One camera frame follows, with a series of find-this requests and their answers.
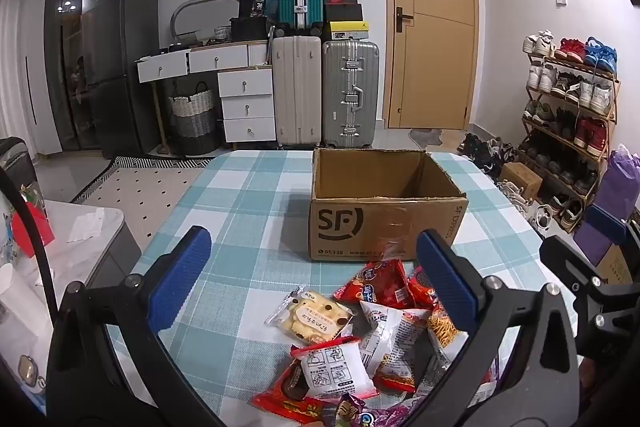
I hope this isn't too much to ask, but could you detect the black printed bag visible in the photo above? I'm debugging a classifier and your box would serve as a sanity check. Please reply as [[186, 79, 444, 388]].
[[237, 0, 271, 20]]

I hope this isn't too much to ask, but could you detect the brown cardboard box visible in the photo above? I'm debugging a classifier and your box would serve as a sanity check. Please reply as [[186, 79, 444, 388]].
[[309, 148, 469, 263]]

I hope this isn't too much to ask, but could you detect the beige suitcase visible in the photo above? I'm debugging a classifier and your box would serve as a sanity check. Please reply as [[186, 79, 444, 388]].
[[271, 34, 322, 148]]

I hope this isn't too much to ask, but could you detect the dark grey refrigerator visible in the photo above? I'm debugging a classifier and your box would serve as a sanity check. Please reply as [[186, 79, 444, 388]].
[[80, 0, 161, 158]]

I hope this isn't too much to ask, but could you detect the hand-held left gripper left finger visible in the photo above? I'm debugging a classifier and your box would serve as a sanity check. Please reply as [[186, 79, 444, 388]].
[[46, 226, 226, 427]]

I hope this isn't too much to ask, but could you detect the silver suitcase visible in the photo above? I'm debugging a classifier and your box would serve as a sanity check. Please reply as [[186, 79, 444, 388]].
[[321, 39, 381, 148]]

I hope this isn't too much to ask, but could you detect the white side table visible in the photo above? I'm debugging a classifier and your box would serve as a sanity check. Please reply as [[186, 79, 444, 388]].
[[0, 199, 143, 408]]

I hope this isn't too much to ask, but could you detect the white red-trim cake packet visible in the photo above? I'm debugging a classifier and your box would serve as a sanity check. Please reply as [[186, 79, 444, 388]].
[[290, 336, 379, 400]]

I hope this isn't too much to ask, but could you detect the white drawer desk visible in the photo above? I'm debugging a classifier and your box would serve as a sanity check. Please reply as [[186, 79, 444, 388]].
[[136, 42, 277, 145]]

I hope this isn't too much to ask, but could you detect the oval metal tag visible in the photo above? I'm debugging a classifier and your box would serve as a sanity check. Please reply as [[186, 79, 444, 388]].
[[17, 354, 43, 390]]

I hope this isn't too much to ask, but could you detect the red chocolate cookie packet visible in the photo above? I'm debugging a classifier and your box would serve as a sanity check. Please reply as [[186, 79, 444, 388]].
[[251, 364, 341, 423]]

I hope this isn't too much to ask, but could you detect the small brown shoe carton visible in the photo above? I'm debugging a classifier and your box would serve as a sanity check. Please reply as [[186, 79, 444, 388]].
[[500, 162, 543, 200]]

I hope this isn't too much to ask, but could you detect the woven laundry basket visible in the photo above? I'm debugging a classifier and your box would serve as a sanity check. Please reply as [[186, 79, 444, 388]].
[[167, 82, 220, 156]]

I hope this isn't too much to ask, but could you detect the cream dotted rug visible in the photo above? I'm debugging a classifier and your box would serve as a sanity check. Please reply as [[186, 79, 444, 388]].
[[70, 156, 213, 253]]

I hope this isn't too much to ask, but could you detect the red card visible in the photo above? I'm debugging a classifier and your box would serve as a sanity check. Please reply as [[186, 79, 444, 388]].
[[10, 202, 56, 253]]

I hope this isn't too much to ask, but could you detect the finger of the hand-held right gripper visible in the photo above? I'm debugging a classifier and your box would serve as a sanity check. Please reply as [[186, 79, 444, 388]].
[[539, 234, 640, 358], [586, 204, 640, 258]]

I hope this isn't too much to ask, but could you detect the oval grey-framed mirror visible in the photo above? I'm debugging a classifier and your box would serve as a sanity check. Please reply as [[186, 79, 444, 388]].
[[171, 0, 241, 42]]

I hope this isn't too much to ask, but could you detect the heap of loose shoes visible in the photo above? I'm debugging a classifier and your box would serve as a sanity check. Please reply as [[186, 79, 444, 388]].
[[457, 133, 586, 233]]

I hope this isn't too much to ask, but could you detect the purple bag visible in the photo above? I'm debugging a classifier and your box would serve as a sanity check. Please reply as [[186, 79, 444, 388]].
[[572, 144, 640, 265]]

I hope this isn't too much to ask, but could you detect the wooden door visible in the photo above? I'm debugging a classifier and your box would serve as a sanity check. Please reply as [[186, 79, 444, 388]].
[[382, 0, 483, 130]]

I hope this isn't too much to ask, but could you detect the plain black shoe box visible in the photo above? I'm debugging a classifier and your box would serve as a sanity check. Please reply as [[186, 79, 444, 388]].
[[325, 4, 363, 22]]

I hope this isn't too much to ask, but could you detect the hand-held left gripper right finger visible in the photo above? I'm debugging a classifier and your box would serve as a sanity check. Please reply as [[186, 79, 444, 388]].
[[400, 229, 582, 427]]

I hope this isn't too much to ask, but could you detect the yellow black shoe box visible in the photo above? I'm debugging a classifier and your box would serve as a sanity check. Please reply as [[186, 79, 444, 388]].
[[327, 20, 371, 42]]

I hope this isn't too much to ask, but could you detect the black cable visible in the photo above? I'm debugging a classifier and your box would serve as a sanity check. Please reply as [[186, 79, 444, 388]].
[[0, 164, 60, 318]]

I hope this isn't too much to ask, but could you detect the flat brown carton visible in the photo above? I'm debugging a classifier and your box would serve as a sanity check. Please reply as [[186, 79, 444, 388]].
[[595, 247, 636, 285]]

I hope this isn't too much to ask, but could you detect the clear cream biscuit packet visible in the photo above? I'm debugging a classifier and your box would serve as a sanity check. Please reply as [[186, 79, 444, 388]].
[[264, 287, 355, 348]]

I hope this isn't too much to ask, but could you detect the grey door mat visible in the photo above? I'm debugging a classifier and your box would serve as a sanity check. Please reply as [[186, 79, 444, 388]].
[[409, 127, 448, 148]]

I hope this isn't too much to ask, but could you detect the black storage box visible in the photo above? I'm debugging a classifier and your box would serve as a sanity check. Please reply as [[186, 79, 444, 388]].
[[230, 17, 271, 42]]

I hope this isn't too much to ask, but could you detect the purple candy packet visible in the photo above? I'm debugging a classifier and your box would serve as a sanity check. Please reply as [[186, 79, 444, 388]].
[[320, 394, 426, 427]]

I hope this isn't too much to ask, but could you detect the dark glass wardrobe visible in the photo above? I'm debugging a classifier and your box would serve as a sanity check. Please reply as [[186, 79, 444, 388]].
[[42, 0, 101, 152]]

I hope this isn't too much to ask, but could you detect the shoe rack with shoes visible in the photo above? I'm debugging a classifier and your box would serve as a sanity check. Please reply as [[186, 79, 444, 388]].
[[521, 29, 618, 208]]

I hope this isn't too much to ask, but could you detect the white tissue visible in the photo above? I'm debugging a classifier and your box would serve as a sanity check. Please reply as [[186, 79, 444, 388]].
[[67, 212, 106, 242]]

